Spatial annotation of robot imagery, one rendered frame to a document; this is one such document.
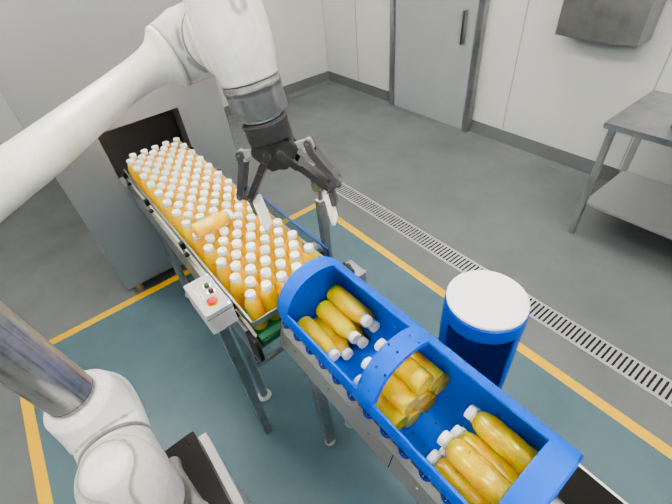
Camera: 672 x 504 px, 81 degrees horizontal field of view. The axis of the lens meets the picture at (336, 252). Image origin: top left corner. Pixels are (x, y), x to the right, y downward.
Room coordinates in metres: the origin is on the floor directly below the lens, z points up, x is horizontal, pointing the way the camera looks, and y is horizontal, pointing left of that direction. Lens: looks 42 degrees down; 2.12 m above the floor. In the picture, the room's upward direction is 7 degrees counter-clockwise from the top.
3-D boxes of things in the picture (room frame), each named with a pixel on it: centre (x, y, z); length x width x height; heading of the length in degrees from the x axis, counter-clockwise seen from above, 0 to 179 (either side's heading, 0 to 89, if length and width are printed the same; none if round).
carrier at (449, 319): (0.89, -0.51, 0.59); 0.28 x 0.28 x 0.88
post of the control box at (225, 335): (0.99, 0.48, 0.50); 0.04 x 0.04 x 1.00; 35
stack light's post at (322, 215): (1.51, 0.04, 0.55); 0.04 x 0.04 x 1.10; 35
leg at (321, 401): (0.90, 0.14, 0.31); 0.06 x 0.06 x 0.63; 35
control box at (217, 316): (0.99, 0.48, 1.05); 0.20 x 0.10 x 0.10; 35
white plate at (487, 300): (0.89, -0.51, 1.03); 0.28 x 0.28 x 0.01
